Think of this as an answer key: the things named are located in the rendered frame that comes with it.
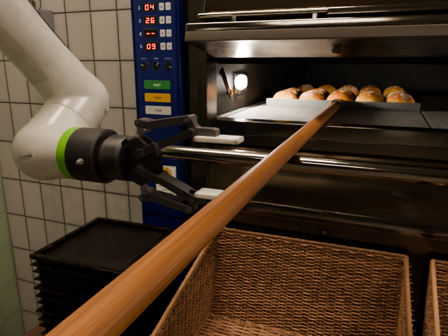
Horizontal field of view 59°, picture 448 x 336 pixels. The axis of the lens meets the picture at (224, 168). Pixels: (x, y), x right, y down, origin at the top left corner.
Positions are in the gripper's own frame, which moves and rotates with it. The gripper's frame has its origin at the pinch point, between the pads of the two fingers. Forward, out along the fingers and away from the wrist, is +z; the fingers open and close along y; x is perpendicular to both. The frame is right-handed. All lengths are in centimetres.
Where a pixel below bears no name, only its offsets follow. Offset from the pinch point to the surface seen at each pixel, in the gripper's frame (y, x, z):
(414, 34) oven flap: -21, -41, 26
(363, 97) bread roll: -3, -102, 14
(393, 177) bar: 3.8, -18.2, 24.2
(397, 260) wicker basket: 36, -52, 29
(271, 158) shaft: -1.3, -3.1, 6.4
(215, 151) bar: 2.1, -18.7, -9.2
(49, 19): -29, -54, -82
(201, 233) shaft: -0.6, 23.8, 7.2
